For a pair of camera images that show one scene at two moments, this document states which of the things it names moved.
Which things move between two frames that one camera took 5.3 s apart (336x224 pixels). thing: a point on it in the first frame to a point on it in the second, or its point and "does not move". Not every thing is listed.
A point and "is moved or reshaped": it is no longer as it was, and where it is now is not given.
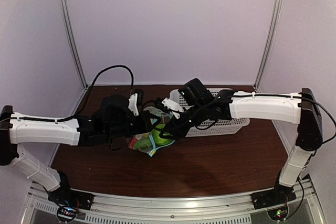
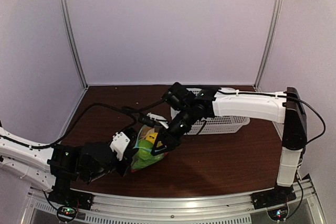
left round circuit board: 66,213 does not move
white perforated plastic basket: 221,127 does not move
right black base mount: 279,194 does not move
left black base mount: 65,195 does not move
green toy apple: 159,141 is moved or reshaped
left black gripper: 145,124 to 127,156
